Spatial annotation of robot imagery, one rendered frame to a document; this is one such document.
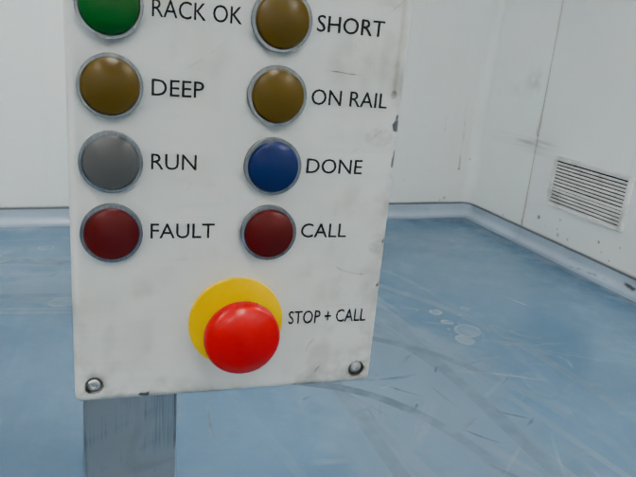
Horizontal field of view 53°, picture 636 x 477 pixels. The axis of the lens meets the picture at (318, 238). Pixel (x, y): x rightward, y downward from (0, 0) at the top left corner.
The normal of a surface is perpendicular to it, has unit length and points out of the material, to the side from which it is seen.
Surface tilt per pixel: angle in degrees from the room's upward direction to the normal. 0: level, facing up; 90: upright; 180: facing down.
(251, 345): 90
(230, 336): 87
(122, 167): 91
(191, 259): 90
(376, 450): 0
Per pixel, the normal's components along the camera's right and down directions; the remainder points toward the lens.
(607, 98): -0.93, 0.04
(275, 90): 0.25, 0.27
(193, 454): 0.08, -0.95
